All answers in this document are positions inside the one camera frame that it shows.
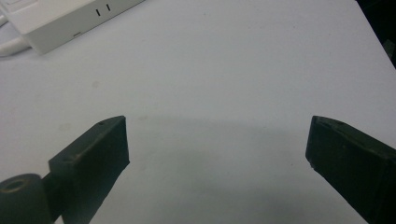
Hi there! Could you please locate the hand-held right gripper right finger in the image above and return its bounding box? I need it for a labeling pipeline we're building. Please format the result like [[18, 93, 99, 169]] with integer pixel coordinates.
[[304, 115, 396, 224]]

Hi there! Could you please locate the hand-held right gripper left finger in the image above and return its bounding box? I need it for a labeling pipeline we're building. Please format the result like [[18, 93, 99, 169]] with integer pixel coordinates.
[[48, 115, 131, 224]]

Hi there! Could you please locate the white power strip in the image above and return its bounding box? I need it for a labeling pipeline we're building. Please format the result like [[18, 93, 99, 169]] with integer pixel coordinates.
[[0, 0, 146, 56]]

